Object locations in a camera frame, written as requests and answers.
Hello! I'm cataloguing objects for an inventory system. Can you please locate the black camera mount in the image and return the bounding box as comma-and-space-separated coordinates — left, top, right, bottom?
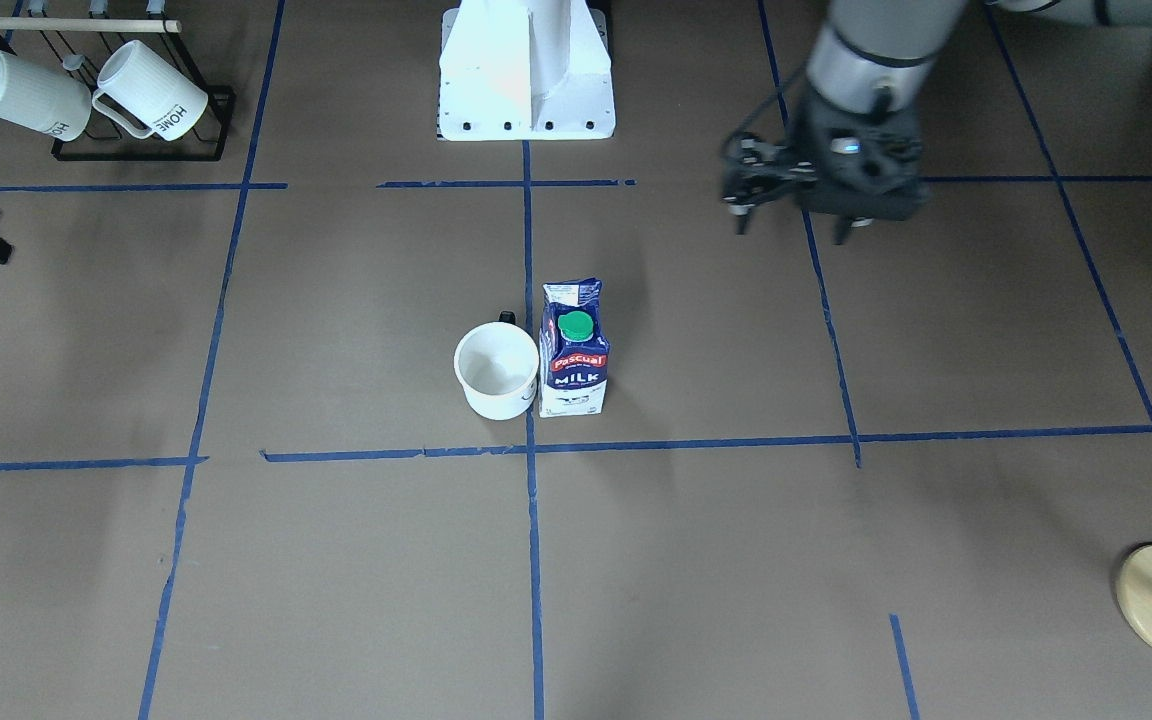
799, 142, 931, 245

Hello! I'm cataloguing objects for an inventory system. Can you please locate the black wire mug rack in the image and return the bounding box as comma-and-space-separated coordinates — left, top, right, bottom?
0, 1, 237, 162

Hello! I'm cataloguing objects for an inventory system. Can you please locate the white smiley face mug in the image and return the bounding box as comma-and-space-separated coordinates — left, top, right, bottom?
453, 310, 540, 420

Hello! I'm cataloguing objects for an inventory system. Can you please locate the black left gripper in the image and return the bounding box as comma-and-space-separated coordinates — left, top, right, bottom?
719, 94, 922, 236

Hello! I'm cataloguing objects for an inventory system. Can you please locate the blue milk carton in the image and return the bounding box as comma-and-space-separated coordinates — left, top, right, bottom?
539, 276, 611, 418

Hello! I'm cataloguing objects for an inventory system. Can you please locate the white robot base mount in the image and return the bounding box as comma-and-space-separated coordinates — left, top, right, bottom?
435, 1, 617, 142

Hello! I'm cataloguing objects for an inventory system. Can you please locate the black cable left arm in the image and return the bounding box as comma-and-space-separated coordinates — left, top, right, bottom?
736, 90, 802, 146

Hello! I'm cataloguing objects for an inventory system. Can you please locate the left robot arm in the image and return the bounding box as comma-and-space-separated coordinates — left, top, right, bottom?
721, 1, 967, 243

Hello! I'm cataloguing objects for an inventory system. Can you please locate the white ribbed HOME mug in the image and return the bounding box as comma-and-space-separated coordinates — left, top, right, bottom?
91, 40, 209, 141

